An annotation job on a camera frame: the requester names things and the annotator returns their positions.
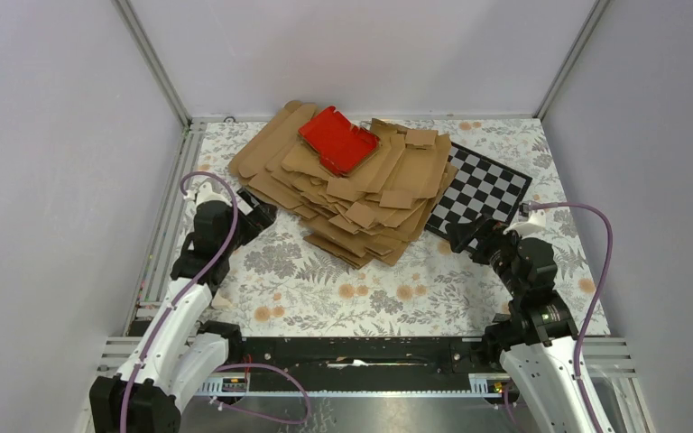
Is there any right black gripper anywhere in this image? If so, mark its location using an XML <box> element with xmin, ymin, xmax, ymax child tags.
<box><xmin>443</xmin><ymin>213</ymin><xmax>528</xmax><ymax>297</ymax></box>

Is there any red paper box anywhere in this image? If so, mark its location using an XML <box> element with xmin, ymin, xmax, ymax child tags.
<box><xmin>298</xmin><ymin>106</ymin><xmax>379</xmax><ymax>176</ymax></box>

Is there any stack of brown cardboard blanks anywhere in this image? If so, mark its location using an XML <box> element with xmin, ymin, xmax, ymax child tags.
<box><xmin>228</xmin><ymin>100</ymin><xmax>457</xmax><ymax>269</ymax></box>

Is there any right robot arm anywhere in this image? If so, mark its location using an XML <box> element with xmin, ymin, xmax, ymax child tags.
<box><xmin>445</xmin><ymin>209</ymin><xmax>614</xmax><ymax>432</ymax></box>

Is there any black white checkerboard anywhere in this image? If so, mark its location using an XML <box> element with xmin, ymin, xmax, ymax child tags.
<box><xmin>425</xmin><ymin>143</ymin><xmax>532</xmax><ymax>238</ymax></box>

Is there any floral patterned mat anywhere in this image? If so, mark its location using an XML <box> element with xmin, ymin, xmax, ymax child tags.
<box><xmin>196</xmin><ymin>119</ymin><xmax>596</xmax><ymax>336</ymax></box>

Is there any small yellow white object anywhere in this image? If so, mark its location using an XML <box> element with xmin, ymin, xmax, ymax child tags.
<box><xmin>210</xmin><ymin>292</ymin><xmax>234</xmax><ymax>310</ymax></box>

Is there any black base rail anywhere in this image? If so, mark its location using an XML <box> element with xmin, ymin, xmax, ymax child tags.
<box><xmin>227</xmin><ymin>336</ymin><xmax>511</xmax><ymax>396</ymax></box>

